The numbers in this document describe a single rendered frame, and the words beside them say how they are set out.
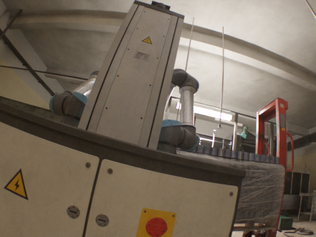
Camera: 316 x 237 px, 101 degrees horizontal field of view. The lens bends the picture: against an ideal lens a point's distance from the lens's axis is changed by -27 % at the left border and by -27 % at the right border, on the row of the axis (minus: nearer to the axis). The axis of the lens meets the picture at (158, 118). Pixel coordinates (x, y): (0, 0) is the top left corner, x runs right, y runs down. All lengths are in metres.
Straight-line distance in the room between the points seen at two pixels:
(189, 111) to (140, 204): 0.86
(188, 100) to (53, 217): 0.99
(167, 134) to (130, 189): 0.63
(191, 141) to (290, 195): 8.31
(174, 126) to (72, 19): 5.43
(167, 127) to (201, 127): 9.85
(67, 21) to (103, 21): 1.23
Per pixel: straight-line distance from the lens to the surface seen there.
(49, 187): 0.31
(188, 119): 1.06
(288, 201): 9.02
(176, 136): 0.92
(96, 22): 5.51
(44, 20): 6.67
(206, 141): 4.97
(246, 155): 1.81
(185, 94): 1.16
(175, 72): 1.16
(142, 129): 0.75
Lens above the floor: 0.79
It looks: 20 degrees up
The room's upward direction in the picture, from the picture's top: 13 degrees clockwise
